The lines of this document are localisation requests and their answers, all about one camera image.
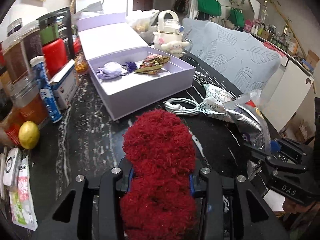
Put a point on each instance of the silver foil snack bag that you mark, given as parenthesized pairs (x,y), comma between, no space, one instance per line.
(253,129)

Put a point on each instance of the blue tablet tube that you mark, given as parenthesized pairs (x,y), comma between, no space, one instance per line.
(39,69)

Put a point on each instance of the red gold candy packet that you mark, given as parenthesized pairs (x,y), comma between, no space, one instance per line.
(251,103)

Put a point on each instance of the white printed bread bag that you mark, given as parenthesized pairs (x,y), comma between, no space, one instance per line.
(212,105)

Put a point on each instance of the green tote bag lower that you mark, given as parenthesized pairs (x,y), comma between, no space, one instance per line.
(236,17)

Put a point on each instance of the yellow lemon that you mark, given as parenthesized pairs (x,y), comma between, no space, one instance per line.
(29,135)

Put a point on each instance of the pink green sachet packet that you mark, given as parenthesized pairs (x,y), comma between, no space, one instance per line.
(21,201)

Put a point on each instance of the clear jar brown label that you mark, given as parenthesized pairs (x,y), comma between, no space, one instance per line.
(18,49)

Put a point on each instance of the white mini fridge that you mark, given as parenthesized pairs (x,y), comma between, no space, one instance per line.
(108,6)

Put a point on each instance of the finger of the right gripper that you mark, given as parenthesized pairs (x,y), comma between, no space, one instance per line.
(287,147)
(254,154)

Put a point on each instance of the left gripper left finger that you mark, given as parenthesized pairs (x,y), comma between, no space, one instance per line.
(128,173)

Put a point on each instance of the white round device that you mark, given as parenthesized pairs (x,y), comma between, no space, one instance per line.
(12,167)

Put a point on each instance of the red fuzzy scrunchie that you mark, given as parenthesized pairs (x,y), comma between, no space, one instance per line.
(159,204)

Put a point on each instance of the grey leaf pattern cushion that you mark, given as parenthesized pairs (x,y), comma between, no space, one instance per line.
(238,56)

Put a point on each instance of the red canister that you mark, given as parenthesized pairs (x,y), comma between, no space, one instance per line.
(55,56)

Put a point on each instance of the lavender gift box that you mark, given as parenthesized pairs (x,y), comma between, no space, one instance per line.
(110,45)

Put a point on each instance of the clear zip bag of snacks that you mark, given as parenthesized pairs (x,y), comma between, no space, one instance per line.
(254,95)

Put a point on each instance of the white blue medicine box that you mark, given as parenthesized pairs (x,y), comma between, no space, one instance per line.
(64,85)

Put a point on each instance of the plastic bag of snacks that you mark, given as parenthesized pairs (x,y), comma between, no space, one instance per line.
(144,23)

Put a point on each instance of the clear jar orange contents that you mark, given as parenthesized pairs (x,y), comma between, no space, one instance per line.
(22,103)

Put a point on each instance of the dark hanging handbag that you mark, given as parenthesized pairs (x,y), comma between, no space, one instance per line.
(181,6)

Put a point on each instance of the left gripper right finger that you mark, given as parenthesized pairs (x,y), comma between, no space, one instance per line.
(195,182)

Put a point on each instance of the green tote bag large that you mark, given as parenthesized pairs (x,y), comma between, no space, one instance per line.
(209,7)

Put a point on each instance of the clear glass mug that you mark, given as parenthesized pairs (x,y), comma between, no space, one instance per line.
(187,46)

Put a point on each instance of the black standup pouch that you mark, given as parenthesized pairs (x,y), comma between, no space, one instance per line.
(57,24)

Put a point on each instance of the cream cartoon dog water bottle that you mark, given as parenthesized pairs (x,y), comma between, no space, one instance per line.
(169,34)

